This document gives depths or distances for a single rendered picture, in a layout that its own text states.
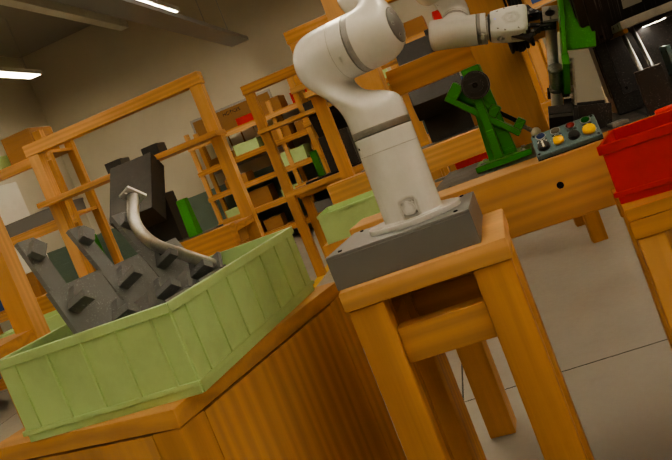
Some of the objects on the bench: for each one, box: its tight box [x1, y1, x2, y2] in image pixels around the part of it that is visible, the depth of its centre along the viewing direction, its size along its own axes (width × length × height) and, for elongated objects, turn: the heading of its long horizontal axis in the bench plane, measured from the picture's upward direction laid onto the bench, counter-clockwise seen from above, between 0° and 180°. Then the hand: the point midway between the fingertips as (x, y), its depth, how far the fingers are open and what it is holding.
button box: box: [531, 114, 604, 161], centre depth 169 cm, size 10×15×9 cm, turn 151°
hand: (547, 19), depth 194 cm, fingers closed on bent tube, 3 cm apart
